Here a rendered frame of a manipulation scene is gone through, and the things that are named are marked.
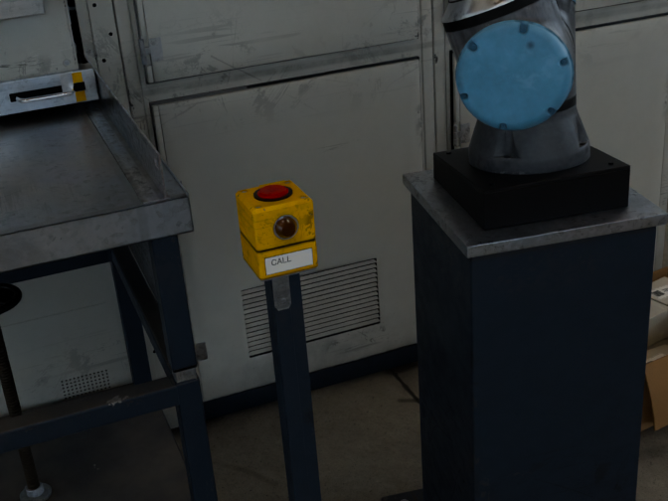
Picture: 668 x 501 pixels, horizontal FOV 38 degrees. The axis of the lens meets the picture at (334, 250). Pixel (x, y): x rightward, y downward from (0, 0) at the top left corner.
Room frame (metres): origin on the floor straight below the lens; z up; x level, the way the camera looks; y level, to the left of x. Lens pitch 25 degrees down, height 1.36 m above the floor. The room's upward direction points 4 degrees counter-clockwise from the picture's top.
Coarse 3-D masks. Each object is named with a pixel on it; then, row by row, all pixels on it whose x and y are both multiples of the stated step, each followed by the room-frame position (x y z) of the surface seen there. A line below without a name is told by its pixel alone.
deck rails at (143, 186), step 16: (96, 80) 1.80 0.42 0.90; (112, 96) 1.63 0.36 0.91; (96, 112) 1.75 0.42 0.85; (112, 112) 1.67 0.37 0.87; (96, 128) 1.66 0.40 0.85; (112, 128) 1.65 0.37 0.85; (128, 128) 1.52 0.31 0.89; (112, 144) 1.56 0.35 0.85; (128, 144) 1.55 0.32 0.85; (144, 144) 1.39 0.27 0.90; (128, 160) 1.47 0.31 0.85; (144, 160) 1.42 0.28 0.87; (160, 160) 1.30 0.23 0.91; (128, 176) 1.40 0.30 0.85; (144, 176) 1.39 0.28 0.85; (160, 176) 1.30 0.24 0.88; (144, 192) 1.33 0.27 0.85; (160, 192) 1.32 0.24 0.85
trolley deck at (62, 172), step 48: (0, 144) 1.62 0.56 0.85; (48, 144) 1.60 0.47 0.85; (96, 144) 1.58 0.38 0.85; (0, 192) 1.38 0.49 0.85; (48, 192) 1.37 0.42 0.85; (96, 192) 1.35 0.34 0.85; (0, 240) 1.22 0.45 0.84; (48, 240) 1.24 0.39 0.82; (96, 240) 1.26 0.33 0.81; (144, 240) 1.28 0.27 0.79
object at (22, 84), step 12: (60, 72) 1.78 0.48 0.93; (72, 72) 1.78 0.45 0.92; (84, 72) 1.78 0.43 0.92; (0, 84) 1.73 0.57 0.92; (12, 84) 1.74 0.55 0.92; (24, 84) 1.75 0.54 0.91; (36, 84) 1.75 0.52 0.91; (48, 84) 1.76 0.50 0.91; (60, 84) 1.77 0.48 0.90; (84, 84) 1.78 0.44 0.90; (0, 96) 1.73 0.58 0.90; (12, 96) 1.74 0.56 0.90; (24, 96) 1.74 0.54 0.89; (96, 96) 1.79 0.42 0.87; (0, 108) 1.73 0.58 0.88; (12, 108) 1.74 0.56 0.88; (24, 108) 1.74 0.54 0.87; (36, 108) 1.75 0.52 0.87
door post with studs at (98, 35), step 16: (80, 0) 1.94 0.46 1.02; (96, 0) 1.95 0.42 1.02; (80, 16) 1.94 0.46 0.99; (96, 16) 1.95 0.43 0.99; (112, 16) 1.96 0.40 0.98; (80, 32) 1.94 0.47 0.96; (96, 32) 1.95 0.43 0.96; (112, 32) 1.96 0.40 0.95; (96, 48) 1.95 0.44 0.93; (112, 48) 1.96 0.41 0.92; (96, 64) 1.95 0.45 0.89; (112, 64) 1.95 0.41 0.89; (112, 80) 1.95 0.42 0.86; (128, 112) 1.96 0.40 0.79; (160, 368) 1.95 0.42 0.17; (176, 416) 1.96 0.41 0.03
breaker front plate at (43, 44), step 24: (0, 0) 1.75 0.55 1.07; (48, 0) 1.78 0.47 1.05; (0, 24) 1.75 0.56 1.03; (24, 24) 1.76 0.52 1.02; (48, 24) 1.78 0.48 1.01; (0, 48) 1.75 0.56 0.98; (24, 48) 1.76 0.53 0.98; (48, 48) 1.78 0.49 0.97; (72, 48) 1.79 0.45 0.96; (0, 72) 1.74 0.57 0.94; (24, 72) 1.76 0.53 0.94; (48, 72) 1.77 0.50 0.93
